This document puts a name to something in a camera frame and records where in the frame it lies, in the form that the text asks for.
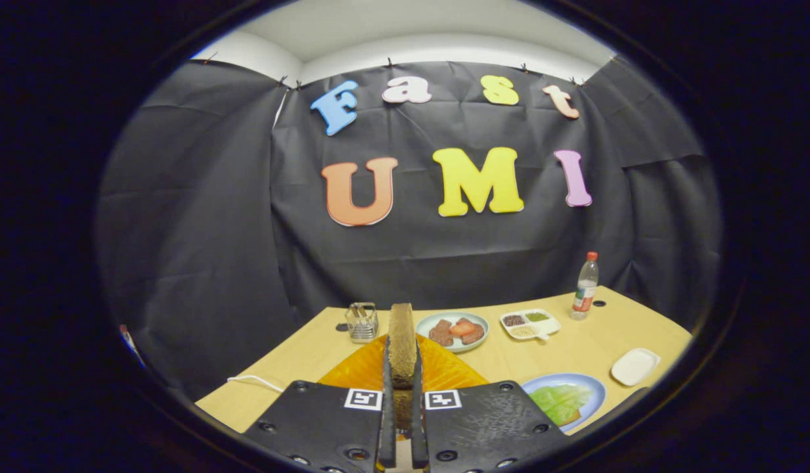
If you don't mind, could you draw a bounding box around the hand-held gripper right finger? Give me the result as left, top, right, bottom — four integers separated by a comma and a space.
411, 334, 572, 473

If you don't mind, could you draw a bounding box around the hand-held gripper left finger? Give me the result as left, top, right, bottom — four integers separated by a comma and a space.
242, 334, 395, 473

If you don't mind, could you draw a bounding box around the metal wire utensil holder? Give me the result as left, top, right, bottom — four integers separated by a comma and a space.
345, 302, 380, 344

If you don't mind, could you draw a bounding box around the black backdrop cloth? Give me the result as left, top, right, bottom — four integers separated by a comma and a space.
96, 58, 722, 401

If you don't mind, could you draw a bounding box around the green lettuce leaf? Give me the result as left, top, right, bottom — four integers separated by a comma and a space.
529, 384, 594, 426

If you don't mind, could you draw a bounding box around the pale round meat plate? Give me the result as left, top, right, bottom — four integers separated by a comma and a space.
415, 311, 490, 354

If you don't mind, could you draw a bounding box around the white rectangular plate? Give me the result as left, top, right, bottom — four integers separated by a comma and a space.
610, 348, 662, 387

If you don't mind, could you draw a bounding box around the white power cable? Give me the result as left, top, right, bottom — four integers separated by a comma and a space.
227, 374, 285, 394

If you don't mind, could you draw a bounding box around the dark brown bread slice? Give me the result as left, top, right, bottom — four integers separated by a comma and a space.
387, 303, 418, 434

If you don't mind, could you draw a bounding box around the blue round plate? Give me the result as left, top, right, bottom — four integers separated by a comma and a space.
521, 372, 606, 433

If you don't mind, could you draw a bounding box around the white divided seasoning dish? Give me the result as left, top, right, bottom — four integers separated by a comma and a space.
499, 308, 562, 343

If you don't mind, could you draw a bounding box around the clear bottle with red cap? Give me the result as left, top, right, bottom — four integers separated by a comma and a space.
569, 252, 600, 321

